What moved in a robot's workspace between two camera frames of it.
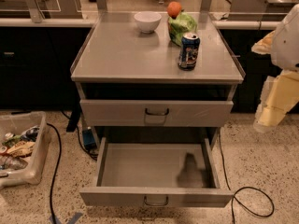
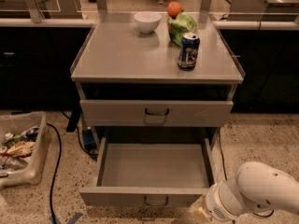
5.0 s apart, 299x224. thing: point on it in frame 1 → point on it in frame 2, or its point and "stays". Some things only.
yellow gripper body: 287,44 → 217,203
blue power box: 89,139 stays
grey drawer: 162,172 stays
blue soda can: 189,51 stays
